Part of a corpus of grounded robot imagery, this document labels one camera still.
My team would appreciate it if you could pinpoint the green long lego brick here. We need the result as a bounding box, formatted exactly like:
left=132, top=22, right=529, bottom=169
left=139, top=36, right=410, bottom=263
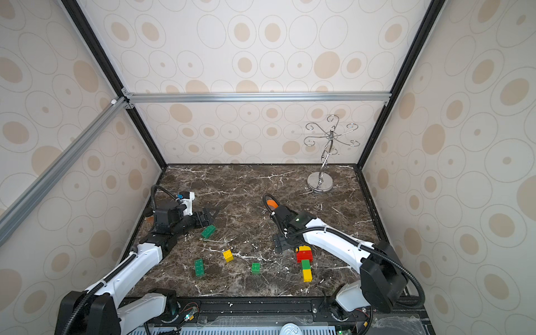
left=194, top=259, right=205, bottom=277
left=201, top=225, right=216, bottom=240

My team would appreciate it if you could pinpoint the yellow square lego brick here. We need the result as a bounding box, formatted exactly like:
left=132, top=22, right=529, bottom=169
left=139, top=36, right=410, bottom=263
left=302, top=269, right=313, bottom=283

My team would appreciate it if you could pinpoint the chrome jewelry stand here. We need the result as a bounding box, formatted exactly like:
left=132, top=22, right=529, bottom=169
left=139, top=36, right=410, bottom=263
left=304, top=114, right=360, bottom=194

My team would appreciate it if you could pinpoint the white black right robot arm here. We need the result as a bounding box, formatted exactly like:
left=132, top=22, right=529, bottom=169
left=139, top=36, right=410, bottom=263
left=267, top=204, right=408, bottom=318

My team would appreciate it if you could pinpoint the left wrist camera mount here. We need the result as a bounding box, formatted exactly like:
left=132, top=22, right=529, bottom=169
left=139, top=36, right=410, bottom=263
left=177, top=191, right=195, bottom=216

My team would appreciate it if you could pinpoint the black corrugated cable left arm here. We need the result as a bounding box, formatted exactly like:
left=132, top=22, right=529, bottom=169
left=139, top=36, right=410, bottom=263
left=60, top=184, right=179, bottom=335

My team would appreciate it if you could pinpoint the black vertical frame post right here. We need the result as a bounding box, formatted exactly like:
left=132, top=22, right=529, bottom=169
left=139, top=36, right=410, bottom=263
left=357, top=0, right=445, bottom=171

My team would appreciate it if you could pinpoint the green square lego brick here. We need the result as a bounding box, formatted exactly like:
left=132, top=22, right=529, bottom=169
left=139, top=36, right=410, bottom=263
left=251, top=262, right=261, bottom=274
left=301, top=259, right=311, bottom=271

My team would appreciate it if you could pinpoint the aluminium left diagonal rail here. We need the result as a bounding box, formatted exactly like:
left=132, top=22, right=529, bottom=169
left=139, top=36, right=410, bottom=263
left=1, top=96, right=126, bottom=244

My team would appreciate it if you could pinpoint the black vertical frame post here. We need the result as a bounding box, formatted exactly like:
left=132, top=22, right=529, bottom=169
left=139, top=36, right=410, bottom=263
left=61, top=0, right=168, bottom=171
left=357, top=0, right=445, bottom=171

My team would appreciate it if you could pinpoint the yellow long lego brick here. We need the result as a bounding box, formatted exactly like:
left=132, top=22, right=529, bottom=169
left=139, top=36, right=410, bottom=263
left=296, top=246, right=311, bottom=253

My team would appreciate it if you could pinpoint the aluminium horizontal back rail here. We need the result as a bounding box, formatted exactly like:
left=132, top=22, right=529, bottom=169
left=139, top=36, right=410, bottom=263
left=126, top=91, right=392, bottom=104

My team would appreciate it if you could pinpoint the black vertical frame post left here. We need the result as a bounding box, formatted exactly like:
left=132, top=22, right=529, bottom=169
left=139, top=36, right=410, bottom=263
left=61, top=0, right=168, bottom=171

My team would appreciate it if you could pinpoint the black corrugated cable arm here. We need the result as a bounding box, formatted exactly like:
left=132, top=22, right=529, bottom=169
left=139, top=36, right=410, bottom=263
left=262, top=193, right=427, bottom=308
left=60, top=184, right=179, bottom=335

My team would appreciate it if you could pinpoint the yellow rounded lego brick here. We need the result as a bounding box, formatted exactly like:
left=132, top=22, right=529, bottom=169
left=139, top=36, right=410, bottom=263
left=223, top=250, right=234, bottom=262

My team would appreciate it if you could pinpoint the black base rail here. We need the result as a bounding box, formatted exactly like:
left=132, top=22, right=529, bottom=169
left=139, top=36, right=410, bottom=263
left=121, top=295, right=436, bottom=335

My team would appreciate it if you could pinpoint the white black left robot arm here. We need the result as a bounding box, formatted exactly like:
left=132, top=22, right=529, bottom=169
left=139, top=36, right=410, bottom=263
left=54, top=198, right=220, bottom=334

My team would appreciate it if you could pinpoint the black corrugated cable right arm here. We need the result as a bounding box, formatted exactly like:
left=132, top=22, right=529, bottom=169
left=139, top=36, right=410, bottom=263
left=262, top=193, right=427, bottom=308

